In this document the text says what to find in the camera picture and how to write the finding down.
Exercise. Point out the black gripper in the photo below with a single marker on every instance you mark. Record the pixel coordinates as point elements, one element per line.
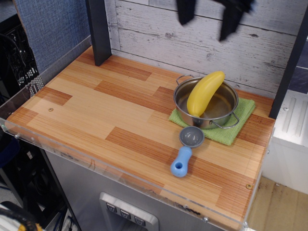
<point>232,14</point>

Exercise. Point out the blue handled grey spoon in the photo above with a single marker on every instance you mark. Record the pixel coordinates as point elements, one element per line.
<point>190,137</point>

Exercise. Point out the yellow plastic banana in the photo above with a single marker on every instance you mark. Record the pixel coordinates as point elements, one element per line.
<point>203,92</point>

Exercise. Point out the green cloth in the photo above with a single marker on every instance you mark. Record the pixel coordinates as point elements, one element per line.
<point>223,135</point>

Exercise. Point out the stainless cabinet front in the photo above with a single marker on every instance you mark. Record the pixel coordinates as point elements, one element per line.
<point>82,187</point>

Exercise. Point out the silver button control panel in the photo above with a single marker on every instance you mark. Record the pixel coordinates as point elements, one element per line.
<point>120,215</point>

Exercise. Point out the dark grey right post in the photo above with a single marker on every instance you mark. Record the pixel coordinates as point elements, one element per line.
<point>290,68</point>

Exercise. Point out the dark grey post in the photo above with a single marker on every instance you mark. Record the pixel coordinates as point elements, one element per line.
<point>290,68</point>
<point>99,31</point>

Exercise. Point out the dark grey left post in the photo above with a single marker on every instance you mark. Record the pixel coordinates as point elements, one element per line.
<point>99,31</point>

